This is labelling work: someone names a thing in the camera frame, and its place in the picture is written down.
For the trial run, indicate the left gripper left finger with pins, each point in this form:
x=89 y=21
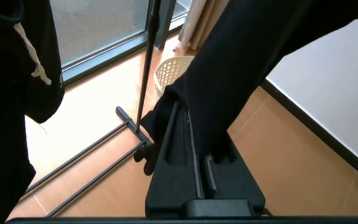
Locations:
x=172 y=180

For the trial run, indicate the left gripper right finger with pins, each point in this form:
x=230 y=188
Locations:
x=235 y=183

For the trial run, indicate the black garment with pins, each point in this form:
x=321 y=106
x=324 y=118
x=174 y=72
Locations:
x=244 y=62

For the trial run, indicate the black clothes rack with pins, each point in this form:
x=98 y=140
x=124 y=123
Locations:
x=145 y=77

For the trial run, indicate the white laundry basket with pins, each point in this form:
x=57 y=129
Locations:
x=169 y=70

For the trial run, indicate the beige curtain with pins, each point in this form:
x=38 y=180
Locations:
x=200 y=21

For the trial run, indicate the window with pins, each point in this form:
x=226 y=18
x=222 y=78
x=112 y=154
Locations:
x=98 y=25

